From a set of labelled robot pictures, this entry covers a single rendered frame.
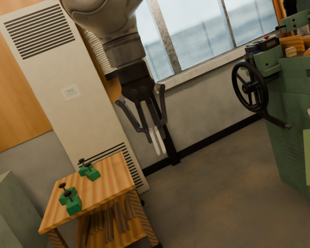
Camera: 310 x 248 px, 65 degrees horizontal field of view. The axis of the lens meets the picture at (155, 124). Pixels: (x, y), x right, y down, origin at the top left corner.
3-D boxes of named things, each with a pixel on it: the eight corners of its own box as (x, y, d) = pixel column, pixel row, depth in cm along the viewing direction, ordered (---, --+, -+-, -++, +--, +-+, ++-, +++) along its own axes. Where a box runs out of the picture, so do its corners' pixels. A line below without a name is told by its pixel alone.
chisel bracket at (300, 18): (282, 36, 130) (279, 20, 128) (304, 26, 132) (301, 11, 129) (293, 34, 123) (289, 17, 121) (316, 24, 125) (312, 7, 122)
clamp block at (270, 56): (246, 71, 138) (242, 56, 135) (266, 62, 139) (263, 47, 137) (263, 71, 124) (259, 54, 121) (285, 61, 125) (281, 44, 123)
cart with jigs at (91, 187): (85, 232, 206) (48, 169, 189) (145, 201, 214) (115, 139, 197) (81, 300, 144) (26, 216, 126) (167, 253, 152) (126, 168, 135)
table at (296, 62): (228, 75, 161) (225, 67, 159) (267, 58, 164) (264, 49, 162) (299, 77, 103) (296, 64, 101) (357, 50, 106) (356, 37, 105)
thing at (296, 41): (273, 54, 139) (269, 40, 136) (275, 53, 139) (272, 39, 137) (302, 51, 118) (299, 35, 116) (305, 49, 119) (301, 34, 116)
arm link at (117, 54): (106, 47, 60) (114, 70, 62) (98, 46, 51) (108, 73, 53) (139, 35, 59) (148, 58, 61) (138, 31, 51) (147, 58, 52)
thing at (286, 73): (254, 76, 150) (253, 70, 148) (283, 63, 152) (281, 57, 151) (307, 77, 111) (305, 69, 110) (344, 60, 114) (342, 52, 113)
